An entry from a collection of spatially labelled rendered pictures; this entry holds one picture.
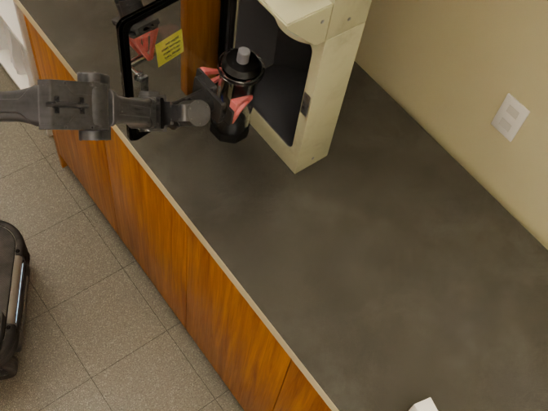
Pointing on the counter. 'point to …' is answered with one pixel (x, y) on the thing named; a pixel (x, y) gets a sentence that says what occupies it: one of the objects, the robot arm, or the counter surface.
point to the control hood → (302, 17)
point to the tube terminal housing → (320, 87)
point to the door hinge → (231, 24)
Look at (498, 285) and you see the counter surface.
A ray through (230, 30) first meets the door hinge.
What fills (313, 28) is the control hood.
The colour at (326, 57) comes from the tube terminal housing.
